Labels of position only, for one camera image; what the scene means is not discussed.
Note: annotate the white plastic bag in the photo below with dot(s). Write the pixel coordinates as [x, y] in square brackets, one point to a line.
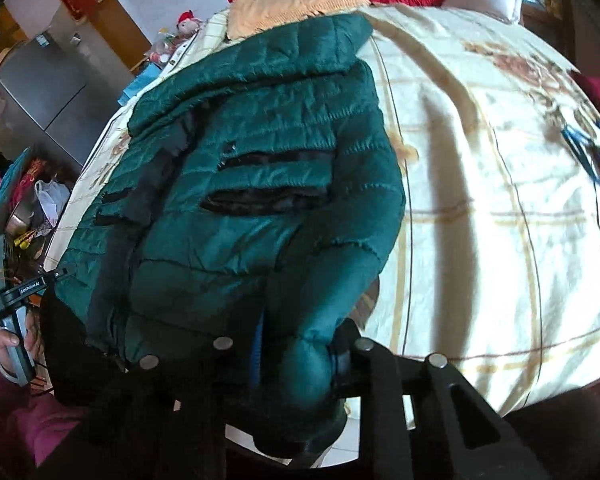
[52, 200]

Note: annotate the cream checked bed sheet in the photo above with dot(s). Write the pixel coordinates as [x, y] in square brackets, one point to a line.
[480, 210]

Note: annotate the person's left forearm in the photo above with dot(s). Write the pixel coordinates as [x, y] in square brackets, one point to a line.
[25, 425]

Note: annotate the yellow fringed pillow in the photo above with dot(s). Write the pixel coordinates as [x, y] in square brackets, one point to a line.
[290, 5]

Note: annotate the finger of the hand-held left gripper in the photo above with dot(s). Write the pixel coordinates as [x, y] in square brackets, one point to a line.
[59, 276]

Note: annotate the pink plush toy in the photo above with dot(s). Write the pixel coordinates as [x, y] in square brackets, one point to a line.
[189, 22]

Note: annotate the green quilted jacket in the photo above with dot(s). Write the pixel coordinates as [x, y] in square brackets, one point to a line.
[260, 160]

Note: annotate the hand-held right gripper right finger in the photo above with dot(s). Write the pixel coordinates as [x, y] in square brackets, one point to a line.
[360, 360]

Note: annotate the teal pouch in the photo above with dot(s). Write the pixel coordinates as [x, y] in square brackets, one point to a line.
[10, 185]

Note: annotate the person's left hand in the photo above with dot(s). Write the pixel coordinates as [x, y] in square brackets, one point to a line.
[5, 345]

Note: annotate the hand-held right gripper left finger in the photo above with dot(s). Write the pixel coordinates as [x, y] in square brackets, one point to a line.
[230, 360]

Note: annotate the colourful packets pile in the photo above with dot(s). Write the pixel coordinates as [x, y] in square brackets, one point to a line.
[162, 50]

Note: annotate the grey refrigerator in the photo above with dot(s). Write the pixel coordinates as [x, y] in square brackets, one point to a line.
[45, 90]

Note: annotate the wooden door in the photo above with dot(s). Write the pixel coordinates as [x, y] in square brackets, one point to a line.
[120, 35]

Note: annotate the blue bag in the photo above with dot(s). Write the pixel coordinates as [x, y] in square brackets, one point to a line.
[140, 85]

